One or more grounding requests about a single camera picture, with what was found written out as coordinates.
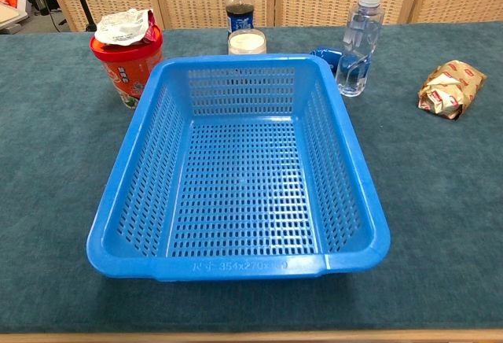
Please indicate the transparent jar with white lid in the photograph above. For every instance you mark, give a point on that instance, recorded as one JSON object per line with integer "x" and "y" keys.
{"x": 247, "y": 42}

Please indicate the red instant noodle cup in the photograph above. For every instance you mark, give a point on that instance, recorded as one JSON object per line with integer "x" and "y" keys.
{"x": 125, "y": 71}

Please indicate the white red spout pouch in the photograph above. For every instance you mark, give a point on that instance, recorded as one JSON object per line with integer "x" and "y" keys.
{"x": 122, "y": 28}

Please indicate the blue perforated plastic basket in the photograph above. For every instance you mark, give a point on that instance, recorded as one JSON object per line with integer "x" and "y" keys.
{"x": 243, "y": 185}

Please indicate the blue wrapped snack packet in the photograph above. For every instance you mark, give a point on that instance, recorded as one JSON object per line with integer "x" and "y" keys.
{"x": 324, "y": 55}

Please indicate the cola bottle with blue cap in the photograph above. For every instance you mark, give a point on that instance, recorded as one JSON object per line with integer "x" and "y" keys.
{"x": 239, "y": 16}

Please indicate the clear water bottle white cap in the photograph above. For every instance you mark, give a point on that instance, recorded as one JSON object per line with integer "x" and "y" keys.
{"x": 359, "y": 44}

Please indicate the teal felt table mat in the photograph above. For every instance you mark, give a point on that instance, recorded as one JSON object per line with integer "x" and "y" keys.
{"x": 59, "y": 201}

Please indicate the gold red-print snack packet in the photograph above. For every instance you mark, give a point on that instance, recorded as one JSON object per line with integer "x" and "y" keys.
{"x": 448, "y": 89}

